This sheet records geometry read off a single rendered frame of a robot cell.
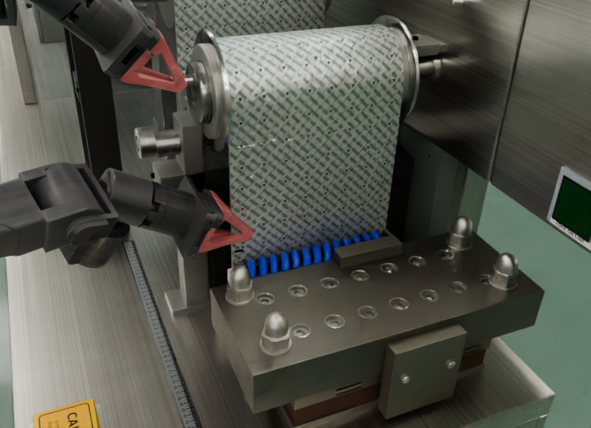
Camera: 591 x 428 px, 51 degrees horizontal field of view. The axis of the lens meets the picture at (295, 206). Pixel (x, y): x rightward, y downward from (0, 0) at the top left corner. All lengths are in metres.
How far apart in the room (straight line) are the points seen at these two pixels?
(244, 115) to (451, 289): 0.34
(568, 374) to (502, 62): 1.66
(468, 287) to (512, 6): 0.35
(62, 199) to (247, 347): 0.25
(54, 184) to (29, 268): 0.45
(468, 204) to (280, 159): 0.51
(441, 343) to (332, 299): 0.14
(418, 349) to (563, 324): 1.81
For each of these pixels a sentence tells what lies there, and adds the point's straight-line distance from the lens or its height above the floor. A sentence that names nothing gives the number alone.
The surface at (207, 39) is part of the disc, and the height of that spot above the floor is 1.32.
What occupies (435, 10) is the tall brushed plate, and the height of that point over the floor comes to 1.32.
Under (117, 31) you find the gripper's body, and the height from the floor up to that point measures 1.34.
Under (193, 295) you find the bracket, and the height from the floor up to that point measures 0.93.
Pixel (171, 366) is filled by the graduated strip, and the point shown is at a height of 0.90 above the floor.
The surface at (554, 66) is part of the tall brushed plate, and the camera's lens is 0.74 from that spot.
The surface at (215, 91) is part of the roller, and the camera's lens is 0.72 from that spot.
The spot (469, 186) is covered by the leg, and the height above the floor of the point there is 0.98.
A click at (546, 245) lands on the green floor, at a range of 2.96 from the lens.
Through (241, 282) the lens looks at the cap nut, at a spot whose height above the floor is 1.06.
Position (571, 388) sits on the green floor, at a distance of 2.29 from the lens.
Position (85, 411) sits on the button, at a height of 0.92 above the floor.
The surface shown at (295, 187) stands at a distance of 0.80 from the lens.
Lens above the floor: 1.52
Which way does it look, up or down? 31 degrees down
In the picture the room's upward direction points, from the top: 2 degrees clockwise
